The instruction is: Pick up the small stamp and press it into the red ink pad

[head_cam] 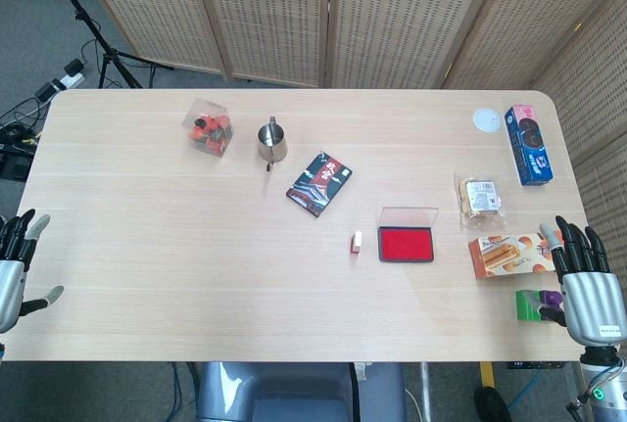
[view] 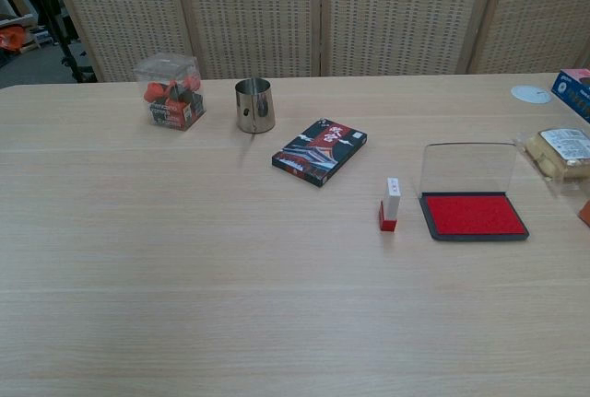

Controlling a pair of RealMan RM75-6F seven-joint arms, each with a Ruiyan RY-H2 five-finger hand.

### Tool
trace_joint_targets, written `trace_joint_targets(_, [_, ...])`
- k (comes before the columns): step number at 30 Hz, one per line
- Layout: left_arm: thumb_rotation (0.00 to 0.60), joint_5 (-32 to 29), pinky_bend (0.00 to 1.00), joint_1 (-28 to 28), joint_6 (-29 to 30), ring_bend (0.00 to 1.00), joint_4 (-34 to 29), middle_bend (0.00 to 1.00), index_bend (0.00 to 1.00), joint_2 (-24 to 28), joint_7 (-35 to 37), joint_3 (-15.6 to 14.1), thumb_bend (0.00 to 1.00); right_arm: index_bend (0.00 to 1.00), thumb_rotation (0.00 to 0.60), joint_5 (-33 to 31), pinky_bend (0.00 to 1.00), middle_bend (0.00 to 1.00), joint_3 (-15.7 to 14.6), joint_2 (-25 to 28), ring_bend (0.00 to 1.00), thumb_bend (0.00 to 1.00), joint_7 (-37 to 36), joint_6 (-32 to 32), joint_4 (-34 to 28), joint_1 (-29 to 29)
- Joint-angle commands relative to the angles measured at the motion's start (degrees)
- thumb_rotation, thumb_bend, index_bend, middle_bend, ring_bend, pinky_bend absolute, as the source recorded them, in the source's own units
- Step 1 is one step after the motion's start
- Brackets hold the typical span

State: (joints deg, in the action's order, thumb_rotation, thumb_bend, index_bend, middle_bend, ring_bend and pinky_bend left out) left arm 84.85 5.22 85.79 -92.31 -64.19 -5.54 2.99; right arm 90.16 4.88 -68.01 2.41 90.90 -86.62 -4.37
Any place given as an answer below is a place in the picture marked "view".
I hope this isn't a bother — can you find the black tripod stand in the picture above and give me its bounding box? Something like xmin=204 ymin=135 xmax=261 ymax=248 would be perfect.
xmin=27 ymin=0 xmax=96 ymax=83

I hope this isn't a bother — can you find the wooden rattan folding screen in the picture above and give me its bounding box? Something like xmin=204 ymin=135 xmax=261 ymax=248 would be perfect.
xmin=43 ymin=0 xmax=590 ymax=83

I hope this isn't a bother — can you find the clear box of coffee capsules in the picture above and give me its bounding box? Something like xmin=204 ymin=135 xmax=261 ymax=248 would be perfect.
xmin=135 ymin=52 xmax=207 ymax=133

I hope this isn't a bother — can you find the orange plastic bag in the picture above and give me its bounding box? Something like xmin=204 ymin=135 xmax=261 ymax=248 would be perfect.
xmin=0 ymin=26 xmax=25 ymax=52

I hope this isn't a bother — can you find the red ink pad clear lid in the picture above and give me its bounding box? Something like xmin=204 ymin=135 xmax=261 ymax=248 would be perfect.
xmin=419 ymin=141 xmax=530 ymax=242

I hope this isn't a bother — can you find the blue cookie box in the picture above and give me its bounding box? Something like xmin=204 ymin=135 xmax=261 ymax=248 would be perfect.
xmin=550 ymin=68 xmax=590 ymax=124

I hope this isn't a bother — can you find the stainless steel pitcher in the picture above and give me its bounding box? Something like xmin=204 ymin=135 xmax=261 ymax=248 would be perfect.
xmin=234 ymin=77 xmax=277 ymax=134

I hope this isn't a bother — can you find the black patterned card pack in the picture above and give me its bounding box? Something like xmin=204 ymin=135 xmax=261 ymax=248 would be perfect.
xmin=271 ymin=117 xmax=369 ymax=188

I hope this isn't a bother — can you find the white round table grommet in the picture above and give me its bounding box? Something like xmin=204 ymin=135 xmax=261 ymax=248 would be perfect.
xmin=511 ymin=84 xmax=552 ymax=104

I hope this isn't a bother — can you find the white red stamp block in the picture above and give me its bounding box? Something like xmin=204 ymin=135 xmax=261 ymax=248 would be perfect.
xmin=378 ymin=177 xmax=403 ymax=233

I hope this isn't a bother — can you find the clear packet of biscuits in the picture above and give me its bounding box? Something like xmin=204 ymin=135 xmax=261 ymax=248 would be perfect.
xmin=513 ymin=127 xmax=590 ymax=181

